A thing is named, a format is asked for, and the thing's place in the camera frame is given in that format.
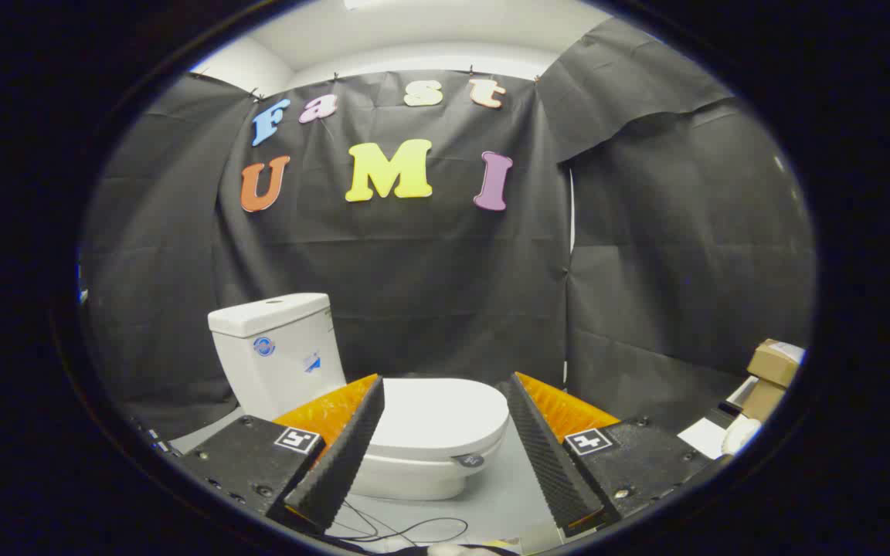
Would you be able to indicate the white paper sheet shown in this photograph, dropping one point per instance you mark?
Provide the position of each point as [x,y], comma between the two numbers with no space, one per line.
[704,436]

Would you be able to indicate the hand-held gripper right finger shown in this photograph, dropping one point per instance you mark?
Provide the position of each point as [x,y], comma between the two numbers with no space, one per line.
[549,463]

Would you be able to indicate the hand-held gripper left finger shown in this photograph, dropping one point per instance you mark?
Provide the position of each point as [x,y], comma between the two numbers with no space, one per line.
[344,463]

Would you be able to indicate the brown cardboard box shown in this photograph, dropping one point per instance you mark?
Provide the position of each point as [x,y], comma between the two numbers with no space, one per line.
[773,361]
[760,401]

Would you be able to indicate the white toilet lid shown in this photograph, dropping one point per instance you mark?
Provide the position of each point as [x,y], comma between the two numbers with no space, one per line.
[437,413]

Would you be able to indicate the black backdrop cloth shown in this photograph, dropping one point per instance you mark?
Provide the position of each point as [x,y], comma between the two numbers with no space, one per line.
[429,286]

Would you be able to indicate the white toilet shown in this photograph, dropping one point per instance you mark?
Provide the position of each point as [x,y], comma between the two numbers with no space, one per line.
[279,371]

